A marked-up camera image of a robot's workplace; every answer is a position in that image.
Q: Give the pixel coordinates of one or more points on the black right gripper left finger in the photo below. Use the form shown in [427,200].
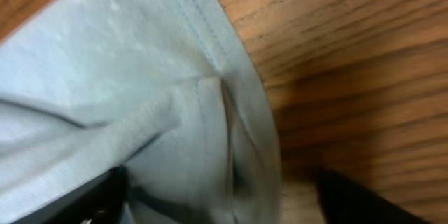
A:
[99,201]

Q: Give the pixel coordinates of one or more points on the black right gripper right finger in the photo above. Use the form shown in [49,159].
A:
[344,201]

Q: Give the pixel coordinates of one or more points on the light blue printed t-shirt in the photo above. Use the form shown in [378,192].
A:
[162,88]

